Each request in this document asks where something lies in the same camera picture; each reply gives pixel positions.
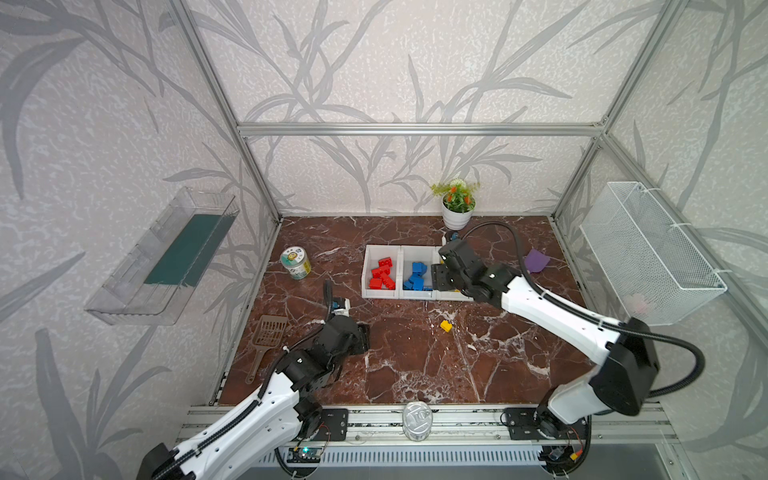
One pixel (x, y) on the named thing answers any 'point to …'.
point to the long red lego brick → (375, 283)
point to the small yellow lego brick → (446, 326)
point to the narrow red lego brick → (380, 273)
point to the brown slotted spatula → (267, 334)
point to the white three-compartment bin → (403, 272)
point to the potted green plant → (458, 203)
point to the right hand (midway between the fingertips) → (441, 261)
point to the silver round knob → (417, 421)
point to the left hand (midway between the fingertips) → (367, 321)
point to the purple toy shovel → (536, 261)
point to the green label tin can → (296, 261)
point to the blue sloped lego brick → (412, 277)
